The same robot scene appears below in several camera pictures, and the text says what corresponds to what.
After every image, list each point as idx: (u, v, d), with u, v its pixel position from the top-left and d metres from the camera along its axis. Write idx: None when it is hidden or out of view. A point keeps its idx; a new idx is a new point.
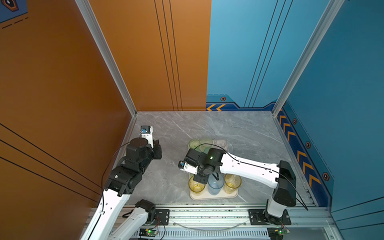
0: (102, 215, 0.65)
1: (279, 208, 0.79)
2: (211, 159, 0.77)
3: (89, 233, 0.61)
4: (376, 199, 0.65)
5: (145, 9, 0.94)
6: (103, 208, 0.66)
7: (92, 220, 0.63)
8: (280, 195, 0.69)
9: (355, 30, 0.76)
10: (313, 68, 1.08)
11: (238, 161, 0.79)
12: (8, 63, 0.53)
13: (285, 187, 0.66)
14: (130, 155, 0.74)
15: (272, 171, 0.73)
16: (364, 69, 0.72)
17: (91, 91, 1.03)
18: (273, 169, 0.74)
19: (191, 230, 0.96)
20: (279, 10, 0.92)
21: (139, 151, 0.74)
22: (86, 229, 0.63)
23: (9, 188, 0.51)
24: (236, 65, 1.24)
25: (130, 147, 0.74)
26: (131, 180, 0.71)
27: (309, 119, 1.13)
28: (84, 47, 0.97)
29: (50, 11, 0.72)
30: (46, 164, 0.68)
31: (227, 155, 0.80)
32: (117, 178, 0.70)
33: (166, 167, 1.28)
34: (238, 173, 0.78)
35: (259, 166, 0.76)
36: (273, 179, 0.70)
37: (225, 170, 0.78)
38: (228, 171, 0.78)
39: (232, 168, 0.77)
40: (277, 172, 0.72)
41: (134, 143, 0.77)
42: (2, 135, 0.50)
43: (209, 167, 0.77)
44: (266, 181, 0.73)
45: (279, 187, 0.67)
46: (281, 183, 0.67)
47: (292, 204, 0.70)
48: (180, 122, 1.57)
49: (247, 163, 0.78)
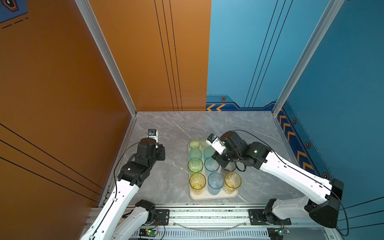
0: (115, 201, 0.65)
1: (288, 214, 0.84)
2: (255, 152, 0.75)
3: (101, 220, 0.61)
4: (377, 198, 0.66)
5: (145, 9, 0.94)
6: (116, 196, 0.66)
7: (106, 206, 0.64)
8: (321, 213, 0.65)
9: (355, 30, 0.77)
10: (314, 68, 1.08)
11: (285, 164, 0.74)
12: (9, 64, 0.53)
13: (335, 207, 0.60)
14: (141, 151, 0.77)
15: (323, 186, 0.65)
16: (365, 69, 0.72)
17: (90, 91, 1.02)
18: (325, 184, 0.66)
19: (191, 230, 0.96)
20: (279, 10, 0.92)
21: (148, 148, 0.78)
22: (98, 215, 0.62)
23: (7, 188, 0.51)
24: (236, 65, 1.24)
25: (141, 144, 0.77)
26: (141, 173, 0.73)
27: (309, 119, 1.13)
28: (83, 46, 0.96)
29: (51, 11, 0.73)
30: (46, 164, 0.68)
31: (272, 153, 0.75)
32: (129, 170, 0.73)
33: (166, 167, 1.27)
34: (281, 176, 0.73)
35: (309, 177, 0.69)
36: (323, 194, 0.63)
37: (266, 167, 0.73)
38: (270, 170, 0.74)
39: (276, 169, 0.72)
40: (330, 189, 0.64)
41: (143, 141, 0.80)
42: (2, 135, 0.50)
43: (250, 159, 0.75)
44: (311, 194, 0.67)
45: (328, 204, 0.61)
46: (330, 201, 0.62)
47: (330, 226, 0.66)
48: (180, 122, 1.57)
49: (295, 169, 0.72)
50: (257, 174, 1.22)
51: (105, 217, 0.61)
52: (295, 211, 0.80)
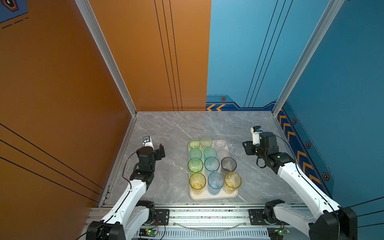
0: (130, 191, 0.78)
1: (288, 218, 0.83)
2: (278, 158, 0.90)
3: (120, 204, 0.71)
4: (377, 199, 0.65)
5: (145, 9, 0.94)
6: (131, 188, 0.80)
7: (122, 195, 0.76)
8: (319, 231, 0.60)
9: (355, 30, 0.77)
10: (314, 68, 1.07)
11: (300, 174, 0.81)
12: (8, 64, 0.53)
13: (328, 222, 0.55)
14: (143, 160, 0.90)
15: (327, 204, 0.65)
16: (366, 69, 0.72)
17: (90, 91, 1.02)
18: (332, 203, 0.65)
19: (191, 230, 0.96)
20: (279, 10, 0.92)
21: (149, 156, 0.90)
22: (116, 202, 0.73)
23: (7, 188, 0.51)
24: (236, 65, 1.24)
25: (141, 154, 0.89)
26: (148, 178, 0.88)
27: (309, 120, 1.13)
28: (83, 47, 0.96)
29: (51, 11, 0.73)
30: (47, 163, 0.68)
31: (293, 164, 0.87)
32: (139, 174, 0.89)
33: (166, 168, 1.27)
34: (292, 184, 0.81)
35: (318, 193, 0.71)
36: (322, 208, 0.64)
37: (283, 171, 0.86)
38: (285, 175, 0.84)
39: (289, 175, 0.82)
40: (333, 208, 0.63)
41: (142, 150, 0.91)
42: (2, 135, 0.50)
43: (271, 161, 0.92)
44: (313, 207, 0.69)
45: (321, 218, 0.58)
46: (325, 217, 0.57)
47: None
48: (180, 122, 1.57)
49: (308, 181, 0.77)
50: (257, 174, 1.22)
51: (123, 202, 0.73)
52: (298, 220, 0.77)
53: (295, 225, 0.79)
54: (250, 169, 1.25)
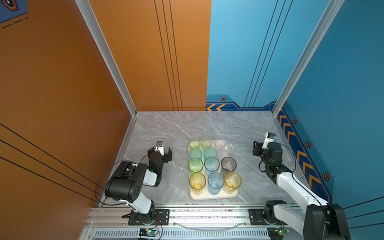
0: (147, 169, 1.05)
1: (285, 217, 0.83)
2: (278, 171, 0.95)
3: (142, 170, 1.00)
4: (377, 198, 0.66)
5: (145, 9, 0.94)
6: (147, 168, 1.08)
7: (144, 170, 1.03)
8: (309, 228, 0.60)
9: (354, 30, 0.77)
10: (313, 68, 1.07)
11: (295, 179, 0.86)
12: (7, 64, 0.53)
13: (314, 212, 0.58)
14: (153, 163, 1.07)
15: (316, 199, 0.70)
16: (366, 69, 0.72)
17: (90, 91, 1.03)
18: (320, 199, 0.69)
19: (191, 230, 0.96)
20: (279, 10, 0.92)
21: (157, 161, 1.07)
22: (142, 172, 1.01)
23: (7, 187, 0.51)
24: (236, 65, 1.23)
25: (151, 159, 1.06)
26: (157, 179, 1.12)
27: (309, 120, 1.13)
28: (84, 47, 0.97)
29: (51, 11, 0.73)
30: (47, 163, 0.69)
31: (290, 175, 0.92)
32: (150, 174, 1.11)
33: (166, 167, 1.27)
34: (287, 187, 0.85)
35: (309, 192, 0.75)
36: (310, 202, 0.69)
37: (280, 178, 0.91)
38: (281, 180, 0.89)
39: (285, 179, 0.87)
40: (320, 203, 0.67)
41: (152, 155, 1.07)
42: (2, 134, 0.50)
43: (270, 172, 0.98)
44: (303, 204, 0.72)
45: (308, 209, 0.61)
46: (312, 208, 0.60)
47: None
48: (180, 122, 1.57)
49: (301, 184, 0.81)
50: (257, 174, 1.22)
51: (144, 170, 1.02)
52: (294, 220, 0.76)
53: (292, 225, 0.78)
54: (250, 169, 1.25)
